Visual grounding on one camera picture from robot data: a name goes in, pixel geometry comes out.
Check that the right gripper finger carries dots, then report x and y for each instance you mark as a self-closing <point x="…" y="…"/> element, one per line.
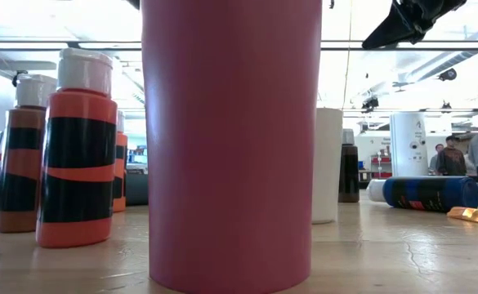
<point x="398" y="24"/>

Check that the pink plastic cup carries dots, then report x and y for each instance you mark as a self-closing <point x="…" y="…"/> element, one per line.
<point x="230" y="163"/>

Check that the coral red paint bottle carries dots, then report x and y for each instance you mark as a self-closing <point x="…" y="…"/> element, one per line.
<point x="79" y="106"/>

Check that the bright orange paint bottle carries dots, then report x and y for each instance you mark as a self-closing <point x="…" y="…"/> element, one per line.
<point x="121" y="143"/>

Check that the dark brown paint bottle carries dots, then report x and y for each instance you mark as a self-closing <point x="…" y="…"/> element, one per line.
<point x="349" y="171"/>

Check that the blue paint bottle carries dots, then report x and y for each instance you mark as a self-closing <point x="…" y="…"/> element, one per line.
<point x="434" y="194"/>

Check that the burnt orange paint bottle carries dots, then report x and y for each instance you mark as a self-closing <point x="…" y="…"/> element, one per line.
<point x="18" y="163"/>

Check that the black ceiling spotlight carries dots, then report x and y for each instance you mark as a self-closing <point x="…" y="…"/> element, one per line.
<point x="448" y="74"/>
<point x="370" y="103"/>

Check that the white cylindrical machine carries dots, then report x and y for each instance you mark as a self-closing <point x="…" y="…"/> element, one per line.
<point x="408" y="143"/>

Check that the red parts shelf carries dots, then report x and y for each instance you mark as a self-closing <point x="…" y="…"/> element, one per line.
<point x="381" y="167"/>

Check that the white plastic bin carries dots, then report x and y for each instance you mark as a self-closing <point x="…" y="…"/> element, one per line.
<point x="327" y="163"/>

